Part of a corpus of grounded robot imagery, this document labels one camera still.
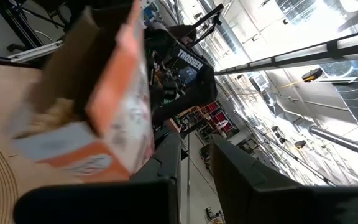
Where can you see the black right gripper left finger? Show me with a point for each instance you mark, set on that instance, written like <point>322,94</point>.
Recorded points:
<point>110,202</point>

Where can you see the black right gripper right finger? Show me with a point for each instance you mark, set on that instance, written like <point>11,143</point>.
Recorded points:
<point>259,202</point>

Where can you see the orange pumpkin cereal box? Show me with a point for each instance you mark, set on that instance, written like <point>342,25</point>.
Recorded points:
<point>117,93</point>

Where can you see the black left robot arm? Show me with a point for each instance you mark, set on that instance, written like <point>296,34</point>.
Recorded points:
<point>197,84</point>

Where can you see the red storage bin shelf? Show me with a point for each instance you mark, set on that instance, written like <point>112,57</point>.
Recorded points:
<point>217,118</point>

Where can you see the tan cereal rings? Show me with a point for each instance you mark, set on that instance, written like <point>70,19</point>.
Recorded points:
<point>53,116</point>

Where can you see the yellow black ceiling device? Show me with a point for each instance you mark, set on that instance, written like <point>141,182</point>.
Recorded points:
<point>312,75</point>

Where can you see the silver aluminium bracket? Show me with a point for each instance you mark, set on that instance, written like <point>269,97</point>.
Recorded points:
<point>36,51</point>

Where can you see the black aluminium rig frame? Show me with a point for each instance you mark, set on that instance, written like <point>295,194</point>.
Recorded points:
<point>20,28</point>

